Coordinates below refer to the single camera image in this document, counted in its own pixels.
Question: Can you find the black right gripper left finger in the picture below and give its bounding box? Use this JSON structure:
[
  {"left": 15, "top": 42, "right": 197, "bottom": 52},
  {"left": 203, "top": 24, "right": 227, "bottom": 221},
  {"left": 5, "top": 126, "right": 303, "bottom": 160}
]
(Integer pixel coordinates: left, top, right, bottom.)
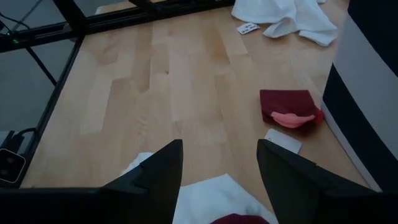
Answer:
[{"left": 102, "top": 139, "right": 184, "bottom": 224}]

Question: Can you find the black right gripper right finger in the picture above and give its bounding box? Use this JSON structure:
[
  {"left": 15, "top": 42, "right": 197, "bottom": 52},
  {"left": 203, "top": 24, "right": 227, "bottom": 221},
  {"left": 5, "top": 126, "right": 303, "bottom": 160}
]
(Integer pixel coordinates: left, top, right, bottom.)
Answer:
[{"left": 256, "top": 139, "right": 371, "bottom": 224}]

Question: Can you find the pale blue shirt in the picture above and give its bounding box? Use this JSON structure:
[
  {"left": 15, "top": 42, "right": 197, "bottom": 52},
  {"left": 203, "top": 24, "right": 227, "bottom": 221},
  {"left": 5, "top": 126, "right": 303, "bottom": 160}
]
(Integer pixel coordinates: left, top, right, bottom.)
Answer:
[{"left": 121, "top": 151, "right": 279, "bottom": 224}]

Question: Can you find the maroon and pink cloth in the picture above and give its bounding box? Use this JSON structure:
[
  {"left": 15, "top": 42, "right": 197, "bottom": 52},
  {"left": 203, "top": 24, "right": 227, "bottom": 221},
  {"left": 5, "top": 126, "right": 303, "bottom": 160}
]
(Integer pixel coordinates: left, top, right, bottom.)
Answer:
[{"left": 259, "top": 89, "right": 325, "bottom": 129}]

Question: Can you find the white cloth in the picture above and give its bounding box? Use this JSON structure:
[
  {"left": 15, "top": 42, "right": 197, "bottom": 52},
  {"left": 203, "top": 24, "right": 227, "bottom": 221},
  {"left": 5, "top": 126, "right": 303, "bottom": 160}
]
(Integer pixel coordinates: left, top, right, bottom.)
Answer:
[{"left": 231, "top": 0, "right": 339, "bottom": 47}]

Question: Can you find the white card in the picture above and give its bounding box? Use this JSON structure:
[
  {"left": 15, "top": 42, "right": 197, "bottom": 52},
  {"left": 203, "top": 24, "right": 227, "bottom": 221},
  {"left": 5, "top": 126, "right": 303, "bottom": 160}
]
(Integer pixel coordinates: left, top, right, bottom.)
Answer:
[{"left": 264, "top": 128, "right": 303, "bottom": 155}]

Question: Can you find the white printed label tag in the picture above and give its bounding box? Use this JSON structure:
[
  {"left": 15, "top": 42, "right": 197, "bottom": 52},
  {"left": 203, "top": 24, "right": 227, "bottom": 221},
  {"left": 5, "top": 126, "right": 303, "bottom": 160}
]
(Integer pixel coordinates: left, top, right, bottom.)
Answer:
[{"left": 236, "top": 22, "right": 261, "bottom": 35}]

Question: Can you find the black camera cable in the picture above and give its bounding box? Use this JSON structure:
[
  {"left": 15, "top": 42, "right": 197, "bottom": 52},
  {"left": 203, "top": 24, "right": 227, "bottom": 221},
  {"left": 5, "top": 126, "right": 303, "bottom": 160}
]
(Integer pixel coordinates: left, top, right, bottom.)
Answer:
[{"left": 6, "top": 127, "right": 37, "bottom": 150}]

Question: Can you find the small camera with silver rim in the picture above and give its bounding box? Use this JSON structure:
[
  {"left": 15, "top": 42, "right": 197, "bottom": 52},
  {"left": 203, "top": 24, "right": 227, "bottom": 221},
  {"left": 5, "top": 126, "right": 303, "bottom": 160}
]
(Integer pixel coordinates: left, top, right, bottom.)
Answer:
[{"left": 0, "top": 148, "right": 26, "bottom": 184}]

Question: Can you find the black aluminium table frame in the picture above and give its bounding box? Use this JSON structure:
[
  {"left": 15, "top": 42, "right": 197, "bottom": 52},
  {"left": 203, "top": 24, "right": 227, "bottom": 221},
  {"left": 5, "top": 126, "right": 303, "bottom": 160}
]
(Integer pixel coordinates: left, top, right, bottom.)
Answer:
[{"left": 0, "top": 0, "right": 236, "bottom": 187}]

